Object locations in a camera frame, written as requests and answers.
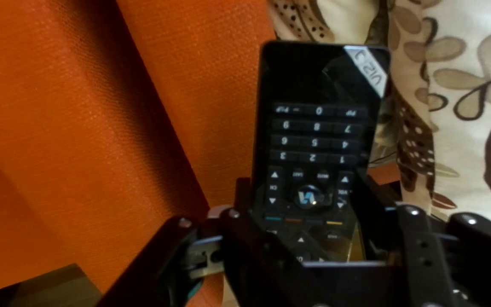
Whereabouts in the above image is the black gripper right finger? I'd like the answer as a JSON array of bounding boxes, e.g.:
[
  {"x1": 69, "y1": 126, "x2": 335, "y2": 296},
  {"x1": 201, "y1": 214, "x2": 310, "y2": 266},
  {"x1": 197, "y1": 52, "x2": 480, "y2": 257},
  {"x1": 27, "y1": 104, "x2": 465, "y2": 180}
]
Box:
[{"x1": 352, "y1": 168, "x2": 491, "y2": 307}]

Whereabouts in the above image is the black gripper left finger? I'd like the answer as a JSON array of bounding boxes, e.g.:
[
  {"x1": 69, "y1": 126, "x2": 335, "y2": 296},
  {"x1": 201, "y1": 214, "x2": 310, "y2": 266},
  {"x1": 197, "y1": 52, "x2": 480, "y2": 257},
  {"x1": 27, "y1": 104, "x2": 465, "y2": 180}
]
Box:
[{"x1": 97, "y1": 175, "x2": 293, "y2": 307}]

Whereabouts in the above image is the black remote controller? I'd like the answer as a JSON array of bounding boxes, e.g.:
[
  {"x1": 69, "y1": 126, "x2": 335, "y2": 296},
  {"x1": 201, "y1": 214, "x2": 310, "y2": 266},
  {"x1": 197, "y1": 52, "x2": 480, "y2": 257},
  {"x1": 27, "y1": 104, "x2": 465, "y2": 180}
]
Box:
[{"x1": 250, "y1": 39, "x2": 392, "y2": 266}]

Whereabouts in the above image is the small leaf print pillow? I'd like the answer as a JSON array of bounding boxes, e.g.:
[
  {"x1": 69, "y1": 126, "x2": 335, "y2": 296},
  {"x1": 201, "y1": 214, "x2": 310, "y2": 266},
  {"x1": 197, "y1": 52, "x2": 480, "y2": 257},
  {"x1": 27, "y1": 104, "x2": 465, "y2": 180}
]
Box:
[{"x1": 267, "y1": 0, "x2": 460, "y2": 213}]

